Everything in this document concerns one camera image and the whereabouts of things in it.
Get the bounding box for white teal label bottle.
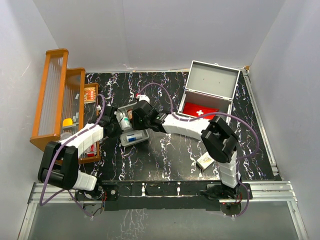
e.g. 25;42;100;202
119;112;131;131

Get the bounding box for yellow cap bottle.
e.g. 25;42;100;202
62;118;74;128

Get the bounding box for orange wooden tiered shelf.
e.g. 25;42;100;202
30;48;99;151

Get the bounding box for white blue bandage roll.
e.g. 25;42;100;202
126;132;143;143

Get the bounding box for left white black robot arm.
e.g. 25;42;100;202
38;105;122;205

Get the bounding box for grey divided plastic tray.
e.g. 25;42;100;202
116;103;150;147

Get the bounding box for brown orange cap bottle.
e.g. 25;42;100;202
127;109;133;120

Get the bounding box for red white box on shelf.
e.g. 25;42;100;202
84;143;98;158

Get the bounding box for red first aid pouch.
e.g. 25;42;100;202
182;102;219;117

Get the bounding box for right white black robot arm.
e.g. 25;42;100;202
132;100;241;199

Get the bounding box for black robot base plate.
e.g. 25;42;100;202
99;180;253;212

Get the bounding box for grey plastic medicine case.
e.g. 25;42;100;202
177;60;241;117

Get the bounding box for white cardboard medicine box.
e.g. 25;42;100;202
196;152;215;171

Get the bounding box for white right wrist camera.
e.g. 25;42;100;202
135;93;150;103

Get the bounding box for red patterned box on shelf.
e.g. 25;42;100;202
84;86;97;104

